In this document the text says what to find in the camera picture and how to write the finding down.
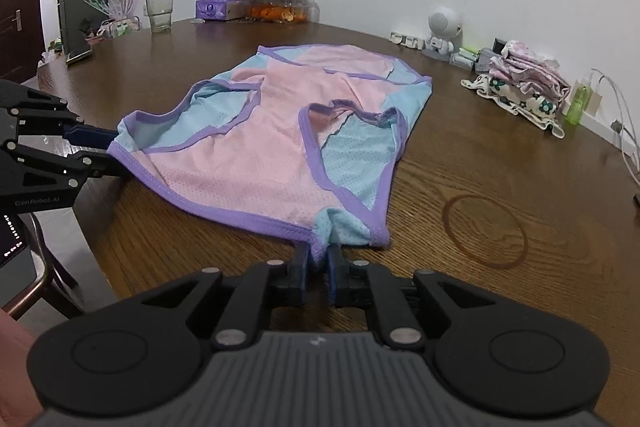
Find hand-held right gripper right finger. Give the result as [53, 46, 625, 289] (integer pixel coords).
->
[325, 244, 501, 352]

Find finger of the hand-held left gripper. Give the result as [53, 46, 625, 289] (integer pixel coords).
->
[4, 141, 134, 190]
[0, 79, 118, 148]

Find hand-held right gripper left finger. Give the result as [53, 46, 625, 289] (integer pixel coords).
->
[142, 243, 313, 352]

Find pink blue purple-trimmed garment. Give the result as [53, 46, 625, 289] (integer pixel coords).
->
[106, 43, 433, 258]

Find folded pink floral clothes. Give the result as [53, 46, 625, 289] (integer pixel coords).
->
[487, 39, 572, 100]

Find brown chair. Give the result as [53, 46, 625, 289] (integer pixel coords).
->
[0, 212, 89, 321]

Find small packets pile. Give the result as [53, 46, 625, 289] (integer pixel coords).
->
[80, 16, 144, 43]

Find clear drinking glass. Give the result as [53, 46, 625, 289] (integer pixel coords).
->
[145, 0, 175, 34]

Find brown door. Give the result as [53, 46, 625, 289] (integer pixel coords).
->
[0, 0, 41, 84]

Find person's pink clothing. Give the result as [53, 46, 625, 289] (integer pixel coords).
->
[0, 307, 44, 427]

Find purple tissue box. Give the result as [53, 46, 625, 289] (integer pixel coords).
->
[195, 0, 246, 23]

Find clear container with orange food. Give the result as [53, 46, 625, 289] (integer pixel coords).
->
[244, 0, 321, 26]

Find white clip strip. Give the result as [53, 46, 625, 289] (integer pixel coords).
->
[390, 32, 426, 50]

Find cream green-flower cloth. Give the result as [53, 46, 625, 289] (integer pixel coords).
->
[461, 74, 566, 140]

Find grey tin box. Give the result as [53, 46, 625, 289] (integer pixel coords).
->
[474, 48, 501, 74]

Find white robot-shaped speaker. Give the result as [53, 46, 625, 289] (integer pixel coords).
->
[421, 6, 464, 60]

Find green spray bottle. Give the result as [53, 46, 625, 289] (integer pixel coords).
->
[565, 79, 591, 126]

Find white power strip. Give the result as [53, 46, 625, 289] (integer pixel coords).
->
[582, 112, 640, 158]

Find grey charging cable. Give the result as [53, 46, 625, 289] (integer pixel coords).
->
[612, 121, 640, 186]

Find white wall charger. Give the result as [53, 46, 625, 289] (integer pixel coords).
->
[575, 69, 609, 116]

